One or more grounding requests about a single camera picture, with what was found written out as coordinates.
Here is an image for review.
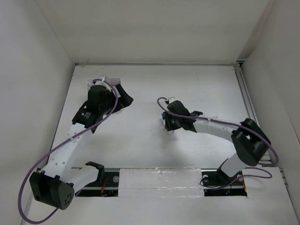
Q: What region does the small blue spray bottle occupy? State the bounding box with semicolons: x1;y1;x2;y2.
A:
162;112;174;135

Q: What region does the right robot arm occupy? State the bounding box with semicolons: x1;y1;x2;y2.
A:
162;98;271;185

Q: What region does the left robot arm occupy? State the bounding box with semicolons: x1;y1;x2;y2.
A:
30;83;133;210

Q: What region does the white compartment organizer tray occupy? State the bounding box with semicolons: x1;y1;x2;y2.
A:
87;75;121;90

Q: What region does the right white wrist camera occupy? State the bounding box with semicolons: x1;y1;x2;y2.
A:
165;97;177;105

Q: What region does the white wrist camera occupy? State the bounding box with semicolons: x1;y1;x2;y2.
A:
92;75;112;91
165;97;177;105

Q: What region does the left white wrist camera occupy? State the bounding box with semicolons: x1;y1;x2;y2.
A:
92;75;112;91

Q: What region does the aluminium rail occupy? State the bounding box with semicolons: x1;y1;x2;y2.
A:
234;60;289;188

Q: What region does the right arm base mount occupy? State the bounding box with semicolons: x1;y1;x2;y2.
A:
199;171;247;197

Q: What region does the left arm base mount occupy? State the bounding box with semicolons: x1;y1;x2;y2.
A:
75;170;120;197

